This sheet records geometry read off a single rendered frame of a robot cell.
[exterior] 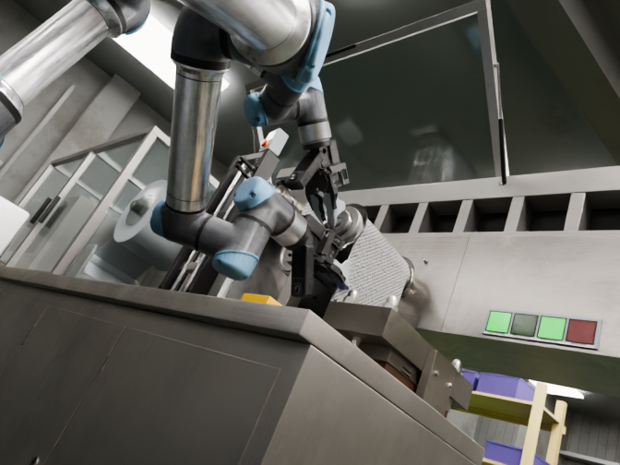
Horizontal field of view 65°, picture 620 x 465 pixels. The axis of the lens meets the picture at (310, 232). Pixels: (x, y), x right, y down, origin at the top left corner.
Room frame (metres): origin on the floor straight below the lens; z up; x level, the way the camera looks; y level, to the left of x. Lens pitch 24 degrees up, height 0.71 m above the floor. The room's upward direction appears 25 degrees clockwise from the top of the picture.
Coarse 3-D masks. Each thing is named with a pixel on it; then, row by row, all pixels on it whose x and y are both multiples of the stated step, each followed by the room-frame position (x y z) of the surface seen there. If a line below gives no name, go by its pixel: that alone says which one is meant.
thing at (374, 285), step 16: (352, 256) 1.06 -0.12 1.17; (368, 256) 1.09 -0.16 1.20; (352, 272) 1.07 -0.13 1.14; (368, 272) 1.10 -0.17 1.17; (384, 272) 1.14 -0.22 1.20; (336, 288) 1.05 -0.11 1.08; (352, 288) 1.08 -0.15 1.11; (368, 288) 1.12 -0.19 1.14; (384, 288) 1.15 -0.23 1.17; (368, 304) 1.13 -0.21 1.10
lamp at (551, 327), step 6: (546, 318) 0.99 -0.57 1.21; (552, 318) 0.98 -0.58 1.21; (558, 318) 0.97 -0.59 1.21; (546, 324) 0.99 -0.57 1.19; (552, 324) 0.98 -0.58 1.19; (558, 324) 0.97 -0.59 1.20; (564, 324) 0.96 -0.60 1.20; (540, 330) 1.00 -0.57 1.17; (546, 330) 0.99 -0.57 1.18; (552, 330) 0.98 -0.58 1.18; (558, 330) 0.97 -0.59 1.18; (540, 336) 0.99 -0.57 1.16; (546, 336) 0.98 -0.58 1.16; (552, 336) 0.98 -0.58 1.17; (558, 336) 0.97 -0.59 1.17
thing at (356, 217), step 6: (348, 210) 1.08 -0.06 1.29; (354, 210) 1.07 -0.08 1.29; (354, 216) 1.06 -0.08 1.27; (360, 216) 1.06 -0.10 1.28; (354, 222) 1.06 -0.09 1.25; (360, 222) 1.05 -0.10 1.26; (354, 228) 1.05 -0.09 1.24; (348, 234) 1.06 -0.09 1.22; (342, 240) 1.07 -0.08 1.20; (342, 252) 1.11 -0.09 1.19; (348, 252) 1.10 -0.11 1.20; (342, 258) 1.15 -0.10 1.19
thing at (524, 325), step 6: (516, 318) 1.04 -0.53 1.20; (522, 318) 1.03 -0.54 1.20; (528, 318) 1.02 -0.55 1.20; (534, 318) 1.01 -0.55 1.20; (516, 324) 1.04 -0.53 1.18; (522, 324) 1.03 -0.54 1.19; (528, 324) 1.02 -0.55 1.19; (534, 324) 1.01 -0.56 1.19; (516, 330) 1.04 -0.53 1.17; (522, 330) 1.03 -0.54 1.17; (528, 330) 1.02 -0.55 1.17
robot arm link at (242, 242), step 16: (208, 224) 0.85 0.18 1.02; (224, 224) 0.85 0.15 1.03; (240, 224) 0.85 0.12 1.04; (256, 224) 0.84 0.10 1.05; (208, 240) 0.86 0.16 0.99; (224, 240) 0.85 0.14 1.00; (240, 240) 0.84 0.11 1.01; (256, 240) 0.85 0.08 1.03; (224, 256) 0.84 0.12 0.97; (240, 256) 0.84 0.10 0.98; (256, 256) 0.86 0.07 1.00; (224, 272) 0.88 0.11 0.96; (240, 272) 0.85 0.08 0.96
